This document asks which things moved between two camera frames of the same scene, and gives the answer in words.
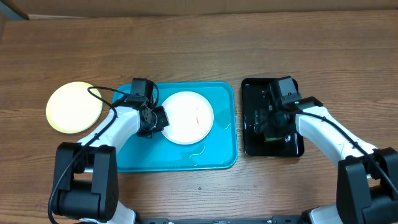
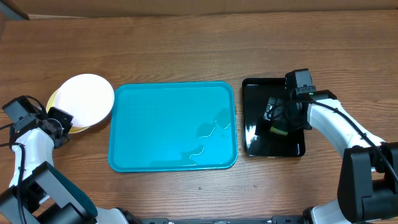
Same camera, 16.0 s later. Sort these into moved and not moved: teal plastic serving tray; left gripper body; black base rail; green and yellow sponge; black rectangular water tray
Moved: left gripper body; green and yellow sponge
Not moved: black rectangular water tray; black base rail; teal plastic serving tray
